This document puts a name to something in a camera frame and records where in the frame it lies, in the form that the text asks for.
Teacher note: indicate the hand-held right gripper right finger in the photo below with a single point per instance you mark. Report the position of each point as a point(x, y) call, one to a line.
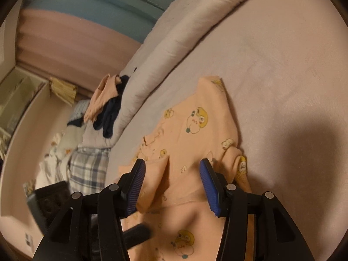
point(210, 189)

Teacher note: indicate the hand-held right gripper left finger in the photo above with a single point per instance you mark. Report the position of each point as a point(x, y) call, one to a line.
point(135, 189)

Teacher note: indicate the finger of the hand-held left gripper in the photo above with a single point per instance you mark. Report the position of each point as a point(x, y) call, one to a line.
point(137, 235)

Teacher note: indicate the orange cartoon print garment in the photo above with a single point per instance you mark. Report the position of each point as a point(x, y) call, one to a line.
point(185, 141)

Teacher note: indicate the navy blue cloth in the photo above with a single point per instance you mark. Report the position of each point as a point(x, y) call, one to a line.
point(108, 119)

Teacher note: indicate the white cloth heap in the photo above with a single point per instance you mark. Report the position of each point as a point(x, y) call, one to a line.
point(54, 157)

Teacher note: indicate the blue striped cloth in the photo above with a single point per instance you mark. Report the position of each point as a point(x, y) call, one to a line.
point(78, 112)

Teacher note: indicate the plain orange cloth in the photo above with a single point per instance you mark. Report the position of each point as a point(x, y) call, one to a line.
point(99, 100)

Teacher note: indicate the straw-coloured fringe bundle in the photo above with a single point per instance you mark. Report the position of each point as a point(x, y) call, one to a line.
point(64, 89)

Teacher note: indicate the bed with pink sheet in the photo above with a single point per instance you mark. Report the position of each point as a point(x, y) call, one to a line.
point(272, 73)

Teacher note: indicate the white shelf unit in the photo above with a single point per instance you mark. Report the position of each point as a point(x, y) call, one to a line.
point(19, 100)

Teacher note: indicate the beige folded quilt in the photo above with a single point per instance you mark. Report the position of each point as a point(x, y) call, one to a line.
point(174, 46)

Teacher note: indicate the pink curtain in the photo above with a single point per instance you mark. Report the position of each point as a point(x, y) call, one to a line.
point(68, 40)

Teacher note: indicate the teal curtain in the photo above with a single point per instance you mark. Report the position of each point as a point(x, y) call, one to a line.
point(95, 5)

